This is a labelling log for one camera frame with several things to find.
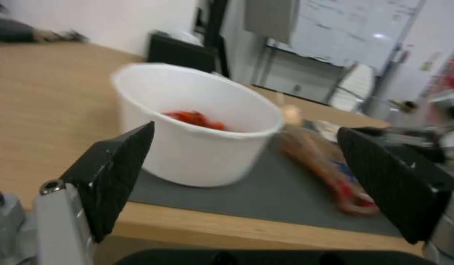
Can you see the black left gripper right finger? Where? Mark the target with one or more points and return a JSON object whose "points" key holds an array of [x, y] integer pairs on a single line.
{"points": [[392, 179]]}

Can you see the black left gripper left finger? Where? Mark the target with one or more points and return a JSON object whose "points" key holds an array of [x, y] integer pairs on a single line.
{"points": [[109, 176]]}

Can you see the brown paper takeout bag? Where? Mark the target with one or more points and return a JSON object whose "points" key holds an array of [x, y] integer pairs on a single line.
{"points": [[322, 168]]}

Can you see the crumpled white paper trash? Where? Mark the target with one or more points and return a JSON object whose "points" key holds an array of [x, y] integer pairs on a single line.
{"points": [[324, 128]]}

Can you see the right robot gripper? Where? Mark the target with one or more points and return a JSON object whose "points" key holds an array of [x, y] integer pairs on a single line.
{"points": [[414, 138]]}

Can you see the white mesh chair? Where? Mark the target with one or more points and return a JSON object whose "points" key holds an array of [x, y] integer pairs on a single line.
{"points": [[354, 85]]}

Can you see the white round plastic bowl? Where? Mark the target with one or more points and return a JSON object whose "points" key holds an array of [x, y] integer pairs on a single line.
{"points": [[201, 129]]}

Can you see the red food scraps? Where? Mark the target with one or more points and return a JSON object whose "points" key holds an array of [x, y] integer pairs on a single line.
{"points": [[197, 119]]}

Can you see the dark grey table mat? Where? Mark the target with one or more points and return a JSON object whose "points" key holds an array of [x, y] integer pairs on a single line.
{"points": [[249, 190]]}

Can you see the black office chair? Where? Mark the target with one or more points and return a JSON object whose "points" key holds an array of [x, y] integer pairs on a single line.
{"points": [[182, 53]]}

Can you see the white whiteboard on stand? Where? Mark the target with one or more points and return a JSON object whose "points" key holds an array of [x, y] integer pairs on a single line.
{"points": [[355, 30]]}

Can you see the grey hanging panel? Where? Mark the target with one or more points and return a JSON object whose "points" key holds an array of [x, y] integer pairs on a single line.
{"points": [[271, 19]]}

